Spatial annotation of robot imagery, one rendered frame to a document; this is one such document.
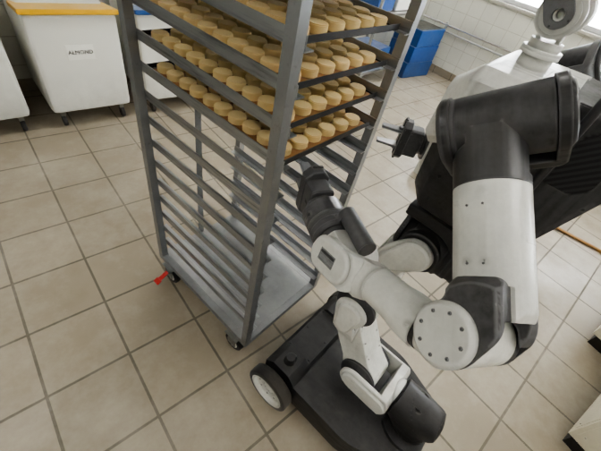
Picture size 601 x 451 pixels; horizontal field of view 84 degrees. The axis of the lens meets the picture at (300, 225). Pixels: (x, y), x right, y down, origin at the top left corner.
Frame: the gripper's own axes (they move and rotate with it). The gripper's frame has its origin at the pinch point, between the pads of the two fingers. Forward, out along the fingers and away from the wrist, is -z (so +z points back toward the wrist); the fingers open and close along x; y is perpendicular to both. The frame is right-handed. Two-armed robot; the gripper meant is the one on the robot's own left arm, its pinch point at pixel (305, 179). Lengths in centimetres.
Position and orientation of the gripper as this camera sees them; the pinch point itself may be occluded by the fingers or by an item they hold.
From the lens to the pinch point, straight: 77.9
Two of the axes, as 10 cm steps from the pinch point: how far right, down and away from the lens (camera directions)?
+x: 1.9, -7.0, -6.9
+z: 3.0, 7.1, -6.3
